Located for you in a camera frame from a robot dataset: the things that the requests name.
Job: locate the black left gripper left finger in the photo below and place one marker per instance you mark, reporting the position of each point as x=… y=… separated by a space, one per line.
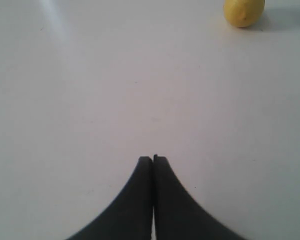
x=130 y=215

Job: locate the yellow lemon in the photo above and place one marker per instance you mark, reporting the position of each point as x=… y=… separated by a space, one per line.
x=243 y=13

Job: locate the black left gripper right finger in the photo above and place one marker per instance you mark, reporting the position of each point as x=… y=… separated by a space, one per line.
x=177 y=216

